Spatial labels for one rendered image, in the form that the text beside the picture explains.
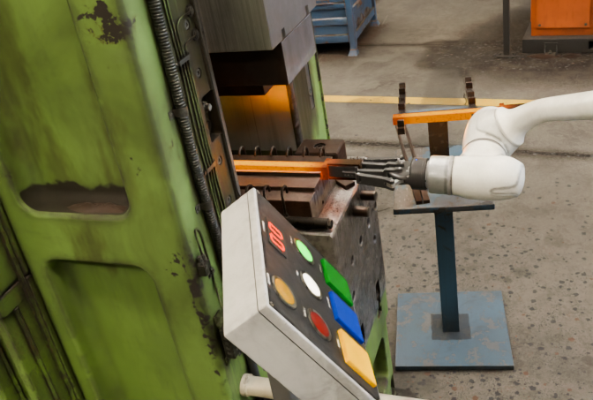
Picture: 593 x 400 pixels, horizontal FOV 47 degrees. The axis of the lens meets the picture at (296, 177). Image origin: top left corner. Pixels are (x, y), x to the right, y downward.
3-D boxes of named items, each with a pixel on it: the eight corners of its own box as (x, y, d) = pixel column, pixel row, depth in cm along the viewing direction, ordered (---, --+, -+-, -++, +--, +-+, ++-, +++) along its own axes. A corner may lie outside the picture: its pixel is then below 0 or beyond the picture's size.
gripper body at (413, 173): (425, 197, 158) (386, 194, 161) (431, 178, 164) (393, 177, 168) (424, 169, 154) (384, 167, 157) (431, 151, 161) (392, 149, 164)
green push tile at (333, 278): (346, 280, 131) (323, 257, 128) (354, 304, 124) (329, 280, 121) (339, 286, 131) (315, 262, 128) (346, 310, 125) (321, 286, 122)
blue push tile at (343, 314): (357, 314, 122) (331, 289, 119) (365, 342, 115) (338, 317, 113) (349, 319, 122) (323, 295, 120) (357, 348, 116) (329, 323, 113)
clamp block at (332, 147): (348, 159, 187) (345, 138, 184) (340, 175, 181) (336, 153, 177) (306, 159, 192) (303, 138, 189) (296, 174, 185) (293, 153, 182)
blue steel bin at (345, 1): (380, 23, 596) (371, -62, 562) (358, 56, 532) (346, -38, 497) (254, 30, 638) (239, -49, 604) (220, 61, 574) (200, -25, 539)
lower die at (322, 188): (336, 182, 178) (332, 153, 174) (313, 224, 162) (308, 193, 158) (193, 177, 192) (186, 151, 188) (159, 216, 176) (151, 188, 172)
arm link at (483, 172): (451, 207, 157) (458, 172, 166) (522, 213, 152) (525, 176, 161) (450, 171, 150) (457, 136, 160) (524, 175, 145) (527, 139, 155)
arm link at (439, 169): (455, 182, 163) (431, 181, 165) (455, 148, 159) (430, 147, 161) (450, 202, 156) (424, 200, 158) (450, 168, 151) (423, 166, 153)
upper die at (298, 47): (316, 51, 161) (311, 11, 156) (288, 85, 145) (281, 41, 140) (161, 58, 176) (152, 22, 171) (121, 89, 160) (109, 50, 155)
